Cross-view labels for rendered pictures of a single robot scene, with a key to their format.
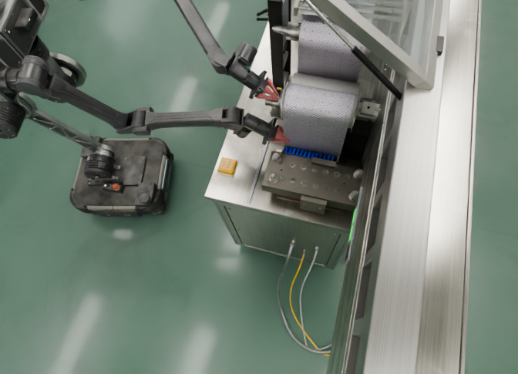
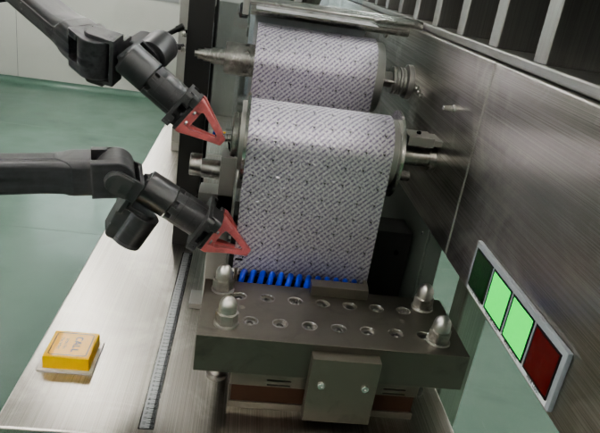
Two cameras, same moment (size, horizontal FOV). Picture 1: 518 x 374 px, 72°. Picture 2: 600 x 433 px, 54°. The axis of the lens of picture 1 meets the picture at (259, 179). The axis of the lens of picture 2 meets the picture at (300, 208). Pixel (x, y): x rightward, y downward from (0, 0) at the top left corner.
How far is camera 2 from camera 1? 85 cm
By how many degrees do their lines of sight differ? 48
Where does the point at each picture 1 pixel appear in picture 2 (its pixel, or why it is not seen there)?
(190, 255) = not seen: outside the picture
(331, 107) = (354, 122)
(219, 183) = (45, 391)
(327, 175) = (356, 311)
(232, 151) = (83, 327)
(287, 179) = (264, 321)
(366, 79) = not seen: hidden behind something
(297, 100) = (280, 112)
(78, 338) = not seen: outside the picture
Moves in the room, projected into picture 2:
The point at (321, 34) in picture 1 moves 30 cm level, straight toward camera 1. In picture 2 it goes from (297, 41) to (336, 70)
